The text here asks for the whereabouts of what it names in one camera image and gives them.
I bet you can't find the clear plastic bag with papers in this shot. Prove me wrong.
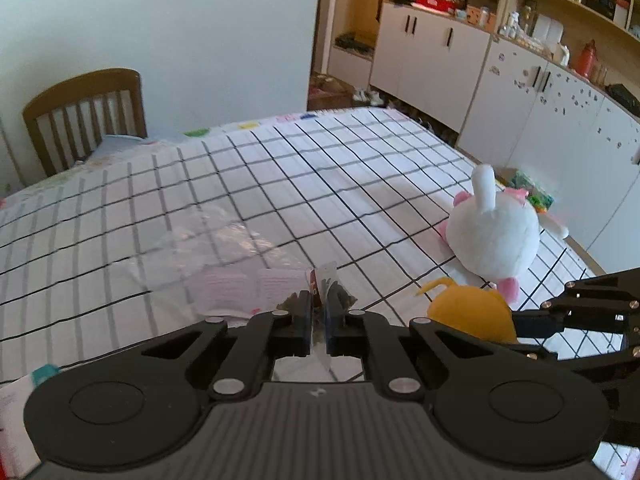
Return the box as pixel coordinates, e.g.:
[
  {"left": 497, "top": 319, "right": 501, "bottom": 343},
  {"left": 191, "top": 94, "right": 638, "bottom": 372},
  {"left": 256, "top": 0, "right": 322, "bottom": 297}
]
[{"left": 118, "top": 207, "right": 310, "bottom": 324}]

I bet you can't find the red box on counter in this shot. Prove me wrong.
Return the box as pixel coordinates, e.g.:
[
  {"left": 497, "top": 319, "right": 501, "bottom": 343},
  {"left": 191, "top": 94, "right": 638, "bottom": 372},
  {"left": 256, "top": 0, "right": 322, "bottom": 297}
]
[{"left": 416, "top": 0, "right": 457, "bottom": 13}]

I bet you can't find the small bag of dried bits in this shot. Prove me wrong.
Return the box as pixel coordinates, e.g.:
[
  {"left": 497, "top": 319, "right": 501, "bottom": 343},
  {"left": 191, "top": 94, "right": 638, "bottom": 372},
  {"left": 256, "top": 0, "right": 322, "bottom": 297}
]
[{"left": 272, "top": 262, "right": 360, "bottom": 370}]

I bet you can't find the brown wooden chair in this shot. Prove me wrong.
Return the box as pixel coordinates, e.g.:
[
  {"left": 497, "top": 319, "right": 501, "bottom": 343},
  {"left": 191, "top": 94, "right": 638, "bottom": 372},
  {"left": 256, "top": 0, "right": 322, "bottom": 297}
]
[{"left": 22, "top": 67, "right": 148, "bottom": 177}]

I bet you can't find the yellow plush toy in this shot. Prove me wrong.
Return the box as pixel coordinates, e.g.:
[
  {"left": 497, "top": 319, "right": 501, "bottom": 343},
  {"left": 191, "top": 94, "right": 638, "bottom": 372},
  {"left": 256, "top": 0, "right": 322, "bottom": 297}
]
[{"left": 416, "top": 278, "right": 518, "bottom": 344}]

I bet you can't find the white wall cabinet unit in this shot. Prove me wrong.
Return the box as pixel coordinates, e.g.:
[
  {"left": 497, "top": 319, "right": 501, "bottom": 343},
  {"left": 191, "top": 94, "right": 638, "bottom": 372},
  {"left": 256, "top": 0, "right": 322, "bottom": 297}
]
[{"left": 326, "top": 0, "right": 640, "bottom": 276}]

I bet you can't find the white plush bunny toy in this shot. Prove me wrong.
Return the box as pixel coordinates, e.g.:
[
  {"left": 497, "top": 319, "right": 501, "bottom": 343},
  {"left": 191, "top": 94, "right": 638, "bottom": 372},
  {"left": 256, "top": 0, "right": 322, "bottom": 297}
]
[{"left": 437, "top": 164, "right": 568, "bottom": 304}]

